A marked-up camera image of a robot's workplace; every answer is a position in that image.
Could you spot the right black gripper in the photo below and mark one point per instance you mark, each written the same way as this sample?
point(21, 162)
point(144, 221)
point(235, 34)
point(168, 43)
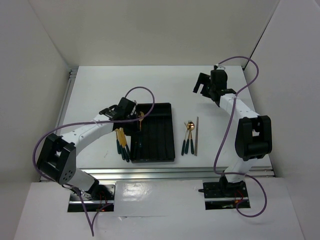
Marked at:
point(203, 79)

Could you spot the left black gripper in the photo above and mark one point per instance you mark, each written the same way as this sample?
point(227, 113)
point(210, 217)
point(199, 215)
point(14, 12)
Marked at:
point(135, 129)

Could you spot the gold fork green handle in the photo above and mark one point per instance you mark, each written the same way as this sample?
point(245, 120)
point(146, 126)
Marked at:
point(134, 148)
point(187, 144)

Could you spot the gold spoon green handle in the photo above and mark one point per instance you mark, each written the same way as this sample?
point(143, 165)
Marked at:
point(117, 142)
point(140, 138)
point(191, 135)

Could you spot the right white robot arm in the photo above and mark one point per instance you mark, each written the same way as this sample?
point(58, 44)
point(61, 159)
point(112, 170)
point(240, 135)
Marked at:
point(253, 139)

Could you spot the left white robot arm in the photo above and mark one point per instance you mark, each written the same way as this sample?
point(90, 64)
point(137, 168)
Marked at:
point(57, 160)

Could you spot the black cutlery tray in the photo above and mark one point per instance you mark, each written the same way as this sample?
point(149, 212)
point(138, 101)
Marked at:
point(157, 136)

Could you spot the metal chopstick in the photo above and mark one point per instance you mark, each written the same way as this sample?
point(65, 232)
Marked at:
point(197, 120)
point(196, 140)

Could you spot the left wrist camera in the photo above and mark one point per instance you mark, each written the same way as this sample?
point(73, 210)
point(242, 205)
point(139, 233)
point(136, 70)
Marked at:
point(126, 108)

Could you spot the gold knife green handle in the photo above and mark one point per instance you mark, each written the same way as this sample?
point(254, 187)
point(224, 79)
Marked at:
point(127, 151)
point(122, 144)

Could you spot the aluminium frame rail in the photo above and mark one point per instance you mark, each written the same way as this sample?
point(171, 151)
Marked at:
point(98, 87)

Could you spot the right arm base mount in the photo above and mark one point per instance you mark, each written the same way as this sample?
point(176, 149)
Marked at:
point(217, 198)

